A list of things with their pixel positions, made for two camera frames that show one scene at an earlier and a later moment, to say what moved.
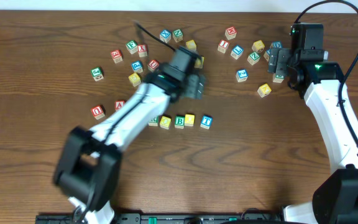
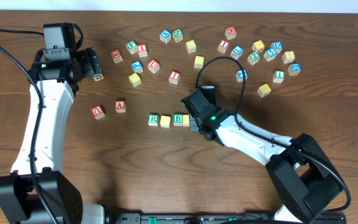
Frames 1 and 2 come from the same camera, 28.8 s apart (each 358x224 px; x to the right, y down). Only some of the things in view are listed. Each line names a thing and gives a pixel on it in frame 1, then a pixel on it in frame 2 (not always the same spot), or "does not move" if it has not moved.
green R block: x=154 y=122 does not move
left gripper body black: x=194 y=86 -> x=92 y=62
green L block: x=278 y=78 does not move
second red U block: x=98 y=111 does not move
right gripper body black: x=279 y=62 -> x=194 y=117
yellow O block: x=165 y=122 does not move
